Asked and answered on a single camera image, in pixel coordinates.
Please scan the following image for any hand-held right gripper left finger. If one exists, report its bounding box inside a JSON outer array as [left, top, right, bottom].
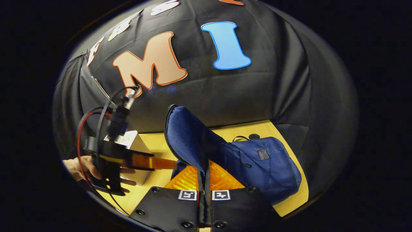
[[130, 164, 205, 232]]

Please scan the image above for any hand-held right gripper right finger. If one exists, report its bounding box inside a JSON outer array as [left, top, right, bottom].
[[206, 159, 280, 232]]

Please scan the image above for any white bookshelf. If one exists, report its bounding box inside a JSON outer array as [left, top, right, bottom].
[[104, 130, 155, 186]]

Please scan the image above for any blue schoolbag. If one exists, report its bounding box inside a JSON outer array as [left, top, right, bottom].
[[164, 104, 303, 206]]

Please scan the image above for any black backdrop cloth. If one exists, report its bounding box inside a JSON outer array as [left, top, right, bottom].
[[51, 0, 360, 207]]

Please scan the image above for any red cable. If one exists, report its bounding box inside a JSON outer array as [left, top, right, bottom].
[[76, 111, 113, 194]]

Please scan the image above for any black cable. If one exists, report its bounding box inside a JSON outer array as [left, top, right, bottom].
[[95, 86, 139, 152]]

